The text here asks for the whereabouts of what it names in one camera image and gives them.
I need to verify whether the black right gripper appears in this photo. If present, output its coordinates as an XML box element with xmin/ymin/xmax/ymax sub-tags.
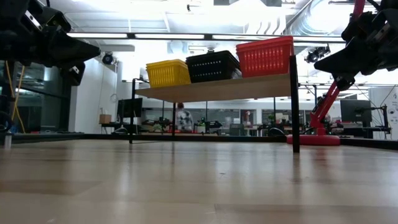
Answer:
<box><xmin>313</xmin><ymin>0</ymin><xmax>398</xmax><ymax>91</ymax></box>

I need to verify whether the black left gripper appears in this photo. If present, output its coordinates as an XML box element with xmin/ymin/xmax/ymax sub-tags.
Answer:
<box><xmin>0</xmin><ymin>0</ymin><xmax>102</xmax><ymax>86</ymax></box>

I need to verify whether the orange plastic basket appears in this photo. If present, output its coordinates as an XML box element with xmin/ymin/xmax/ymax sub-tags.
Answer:
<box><xmin>235</xmin><ymin>35</ymin><xmax>295</xmax><ymax>44</ymax></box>
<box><xmin>235</xmin><ymin>39</ymin><xmax>295</xmax><ymax>50</ymax></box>
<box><xmin>236</xmin><ymin>45</ymin><xmax>295</xmax><ymax>78</ymax></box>

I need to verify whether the wooden shelf with black legs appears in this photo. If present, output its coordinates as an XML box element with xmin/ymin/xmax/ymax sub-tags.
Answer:
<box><xmin>129</xmin><ymin>55</ymin><xmax>301</xmax><ymax>154</ymax></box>

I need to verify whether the long overhead light bar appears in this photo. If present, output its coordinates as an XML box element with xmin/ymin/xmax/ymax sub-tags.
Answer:
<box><xmin>66</xmin><ymin>32</ymin><xmax>346</xmax><ymax>44</ymax></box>

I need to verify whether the black computer monitor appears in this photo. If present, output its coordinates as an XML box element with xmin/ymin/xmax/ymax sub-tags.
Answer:
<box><xmin>117</xmin><ymin>98</ymin><xmax>144</xmax><ymax>119</ymax></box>
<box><xmin>339</xmin><ymin>98</ymin><xmax>373</xmax><ymax>124</ymax></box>

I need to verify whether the white board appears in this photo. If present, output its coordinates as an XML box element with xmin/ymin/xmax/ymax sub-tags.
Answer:
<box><xmin>368</xmin><ymin>86</ymin><xmax>398</xmax><ymax>141</ymax></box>

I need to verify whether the red desk lamp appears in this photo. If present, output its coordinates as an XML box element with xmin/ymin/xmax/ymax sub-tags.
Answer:
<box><xmin>285</xmin><ymin>0</ymin><xmax>366</xmax><ymax>146</ymax></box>

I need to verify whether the person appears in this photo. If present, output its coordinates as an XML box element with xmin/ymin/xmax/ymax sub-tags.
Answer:
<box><xmin>175</xmin><ymin>102</ymin><xmax>195</xmax><ymax>132</ymax></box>

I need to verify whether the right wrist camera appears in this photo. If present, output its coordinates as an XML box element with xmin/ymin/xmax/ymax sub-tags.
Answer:
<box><xmin>374</xmin><ymin>21</ymin><xmax>392</xmax><ymax>40</ymax></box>

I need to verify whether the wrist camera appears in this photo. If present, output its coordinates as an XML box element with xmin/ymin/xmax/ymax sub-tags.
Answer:
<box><xmin>22</xmin><ymin>8</ymin><xmax>44</xmax><ymax>32</ymax></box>
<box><xmin>374</xmin><ymin>21</ymin><xmax>392</xmax><ymax>40</ymax></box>

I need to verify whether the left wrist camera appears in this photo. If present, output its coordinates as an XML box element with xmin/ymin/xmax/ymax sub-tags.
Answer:
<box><xmin>22</xmin><ymin>8</ymin><xmax>44</xmax><ymax>32</ymax></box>

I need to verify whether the silver ventilation duct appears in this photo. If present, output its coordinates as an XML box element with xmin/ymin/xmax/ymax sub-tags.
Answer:
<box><xmin>279</xmin><ymin>0</ymin><xmax>354</xmax><ymax>37</ymax></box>

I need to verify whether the gray cylinder post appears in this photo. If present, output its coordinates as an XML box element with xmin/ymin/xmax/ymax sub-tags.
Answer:
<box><xmin>3</xmin><ymin>132</ymin><xmax>13</xmax><ymax>150</ymax></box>

